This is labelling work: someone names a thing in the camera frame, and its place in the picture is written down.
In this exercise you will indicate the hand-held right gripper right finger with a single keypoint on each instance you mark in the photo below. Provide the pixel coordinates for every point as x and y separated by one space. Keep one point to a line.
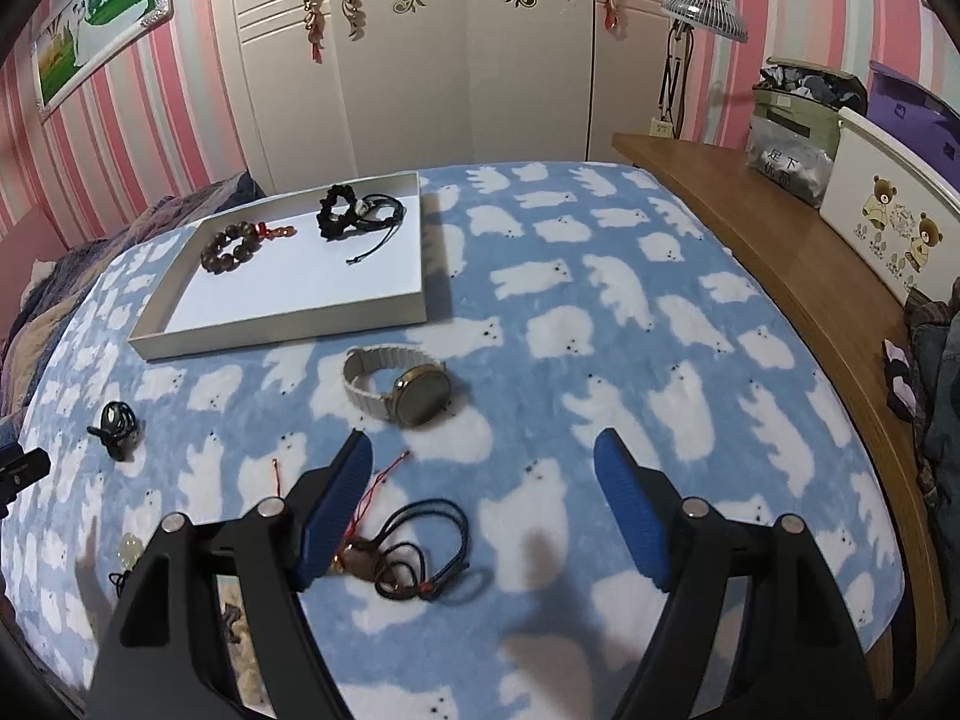
630 510

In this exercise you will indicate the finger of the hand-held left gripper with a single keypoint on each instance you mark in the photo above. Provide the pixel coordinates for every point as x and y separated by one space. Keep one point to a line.
19 469

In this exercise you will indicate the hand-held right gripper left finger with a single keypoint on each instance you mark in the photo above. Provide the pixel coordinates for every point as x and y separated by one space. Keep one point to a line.
337 510

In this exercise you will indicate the white shallow box tray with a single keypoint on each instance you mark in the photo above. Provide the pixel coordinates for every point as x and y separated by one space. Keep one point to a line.
300 285

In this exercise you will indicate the red knot charm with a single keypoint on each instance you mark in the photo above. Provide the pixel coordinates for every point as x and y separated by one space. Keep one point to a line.
281 231

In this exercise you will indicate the black scrunchie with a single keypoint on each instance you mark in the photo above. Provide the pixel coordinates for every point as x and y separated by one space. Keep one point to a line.
330 221

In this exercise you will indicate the black hair claw clip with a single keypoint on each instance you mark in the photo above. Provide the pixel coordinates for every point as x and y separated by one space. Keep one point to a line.
112 435

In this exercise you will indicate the blue polar bear blanket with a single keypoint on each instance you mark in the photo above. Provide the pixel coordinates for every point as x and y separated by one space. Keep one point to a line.
600 315

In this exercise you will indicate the pink headboard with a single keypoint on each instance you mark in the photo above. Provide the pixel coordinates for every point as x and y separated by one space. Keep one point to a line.
30 255

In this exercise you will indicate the wooden bed footboard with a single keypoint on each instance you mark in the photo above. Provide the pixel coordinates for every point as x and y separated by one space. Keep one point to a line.
750 202

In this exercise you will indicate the pile of dark clothes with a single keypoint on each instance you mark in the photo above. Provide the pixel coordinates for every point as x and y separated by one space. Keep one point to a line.
941 390

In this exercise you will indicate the silver foil packet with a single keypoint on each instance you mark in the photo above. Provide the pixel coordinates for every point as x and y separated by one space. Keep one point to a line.
791 161

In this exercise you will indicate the white bear print box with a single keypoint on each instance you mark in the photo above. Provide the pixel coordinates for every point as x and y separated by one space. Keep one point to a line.
862 180

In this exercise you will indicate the grey green storage bag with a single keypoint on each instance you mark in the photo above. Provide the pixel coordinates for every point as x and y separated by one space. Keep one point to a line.
825 97

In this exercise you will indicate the cream wardrobe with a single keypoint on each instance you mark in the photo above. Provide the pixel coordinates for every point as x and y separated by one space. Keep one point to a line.
487 75

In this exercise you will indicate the framed wedding picture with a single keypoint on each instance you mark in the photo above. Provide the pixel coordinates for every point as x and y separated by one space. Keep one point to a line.
97 15

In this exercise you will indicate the purple storage box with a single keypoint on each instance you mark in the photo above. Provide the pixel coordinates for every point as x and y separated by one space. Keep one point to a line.
907 105

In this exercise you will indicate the desk lamp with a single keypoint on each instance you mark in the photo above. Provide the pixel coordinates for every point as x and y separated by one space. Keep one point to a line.
705 11

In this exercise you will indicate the white wall socket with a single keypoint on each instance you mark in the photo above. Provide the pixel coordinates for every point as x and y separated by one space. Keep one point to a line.
661 128

